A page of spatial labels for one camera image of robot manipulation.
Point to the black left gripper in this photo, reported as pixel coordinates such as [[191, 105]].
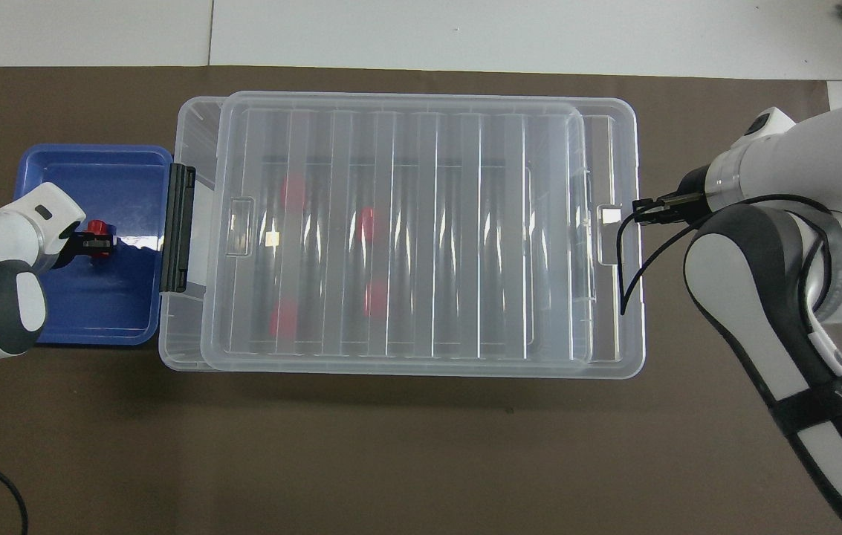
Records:
[[71, 245]]

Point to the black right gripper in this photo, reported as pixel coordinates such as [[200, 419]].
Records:
[[692, 197]]

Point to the red block with white print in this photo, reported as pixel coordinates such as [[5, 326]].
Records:
[[99, 225]]

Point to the clear ribbed box lid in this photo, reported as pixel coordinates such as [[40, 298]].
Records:
[[465, 126]]

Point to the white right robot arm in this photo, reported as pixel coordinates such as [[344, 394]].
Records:
[[762, 297]]

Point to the blue plastic tray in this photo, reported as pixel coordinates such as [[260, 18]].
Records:
[[123, 297]]

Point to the black box latch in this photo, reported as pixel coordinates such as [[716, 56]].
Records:
[[177, 223]]

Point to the clear plastic storage box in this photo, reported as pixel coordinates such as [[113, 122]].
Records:
[[183, 327]]

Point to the red toy block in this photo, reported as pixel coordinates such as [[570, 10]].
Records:
[[374, 297], [290, 193], [368, 223], [283, 319]]

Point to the brown table mat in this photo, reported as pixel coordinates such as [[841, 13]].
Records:
[[391, 461]]

